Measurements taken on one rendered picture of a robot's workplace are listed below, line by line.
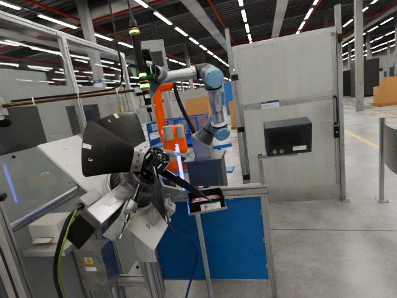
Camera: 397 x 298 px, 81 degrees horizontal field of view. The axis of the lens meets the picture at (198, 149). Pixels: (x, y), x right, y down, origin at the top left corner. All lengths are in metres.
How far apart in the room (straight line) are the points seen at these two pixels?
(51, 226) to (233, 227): 1.09
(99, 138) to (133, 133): 0.28
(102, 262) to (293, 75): 2.57
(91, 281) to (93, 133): 0.76
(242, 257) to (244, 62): 2.07
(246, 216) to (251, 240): 0.19
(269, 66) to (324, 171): 1.42
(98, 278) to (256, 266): 1.06
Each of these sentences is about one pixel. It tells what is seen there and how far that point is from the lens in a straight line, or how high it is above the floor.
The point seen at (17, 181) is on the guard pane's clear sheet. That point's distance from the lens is 1.53.
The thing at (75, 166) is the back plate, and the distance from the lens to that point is 1.22.
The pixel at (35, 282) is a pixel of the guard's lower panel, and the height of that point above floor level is 0.65.
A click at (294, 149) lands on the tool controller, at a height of 1.08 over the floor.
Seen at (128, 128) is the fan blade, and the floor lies 1.36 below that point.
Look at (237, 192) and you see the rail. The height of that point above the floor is 0.82.
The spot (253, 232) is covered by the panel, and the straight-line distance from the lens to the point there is 1.74.
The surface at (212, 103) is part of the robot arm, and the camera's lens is 1.59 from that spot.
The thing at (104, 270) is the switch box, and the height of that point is 0.73.
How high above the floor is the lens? 1.44
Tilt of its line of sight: 11 degrees down
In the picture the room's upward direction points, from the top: 9 degrees counter-clockwise
